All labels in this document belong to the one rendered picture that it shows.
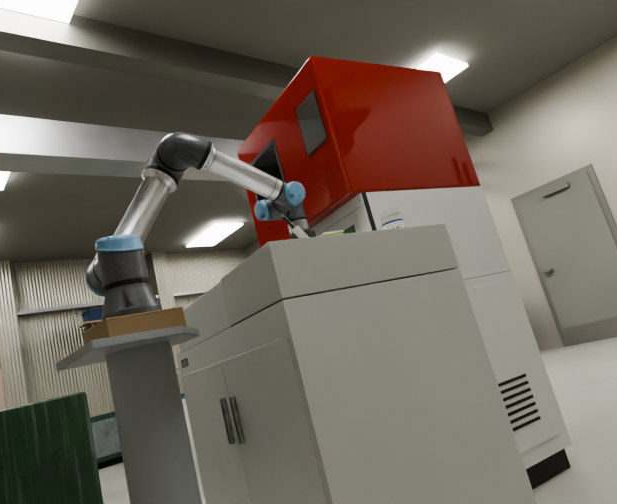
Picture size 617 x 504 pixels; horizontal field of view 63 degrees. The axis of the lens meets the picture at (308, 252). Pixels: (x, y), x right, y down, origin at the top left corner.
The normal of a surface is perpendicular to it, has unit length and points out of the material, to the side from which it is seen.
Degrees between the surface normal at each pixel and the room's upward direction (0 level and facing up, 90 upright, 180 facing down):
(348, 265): 90
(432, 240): 90
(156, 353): 90
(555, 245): 90
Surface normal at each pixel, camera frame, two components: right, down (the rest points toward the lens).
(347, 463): 0.48, -0.31
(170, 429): 0.65, -0.32
